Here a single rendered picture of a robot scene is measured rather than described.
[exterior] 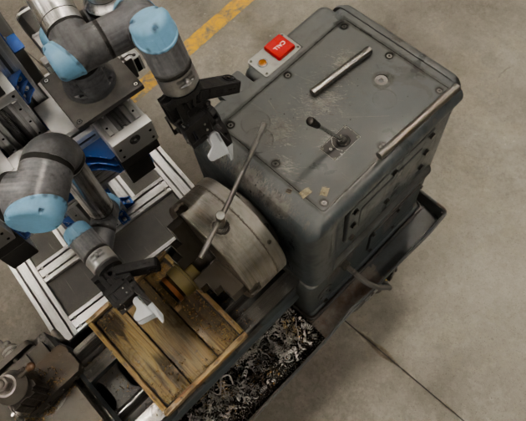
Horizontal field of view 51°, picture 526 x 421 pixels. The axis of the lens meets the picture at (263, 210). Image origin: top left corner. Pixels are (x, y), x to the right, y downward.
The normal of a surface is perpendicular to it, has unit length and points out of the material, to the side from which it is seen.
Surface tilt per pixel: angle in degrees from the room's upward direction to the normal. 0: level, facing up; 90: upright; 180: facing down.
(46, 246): 0
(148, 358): 0
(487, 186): 0
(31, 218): 89
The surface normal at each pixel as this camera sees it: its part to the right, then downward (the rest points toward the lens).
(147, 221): -0.08, -0.41
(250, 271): 0.56, 0.32
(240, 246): 0.33, 0.00
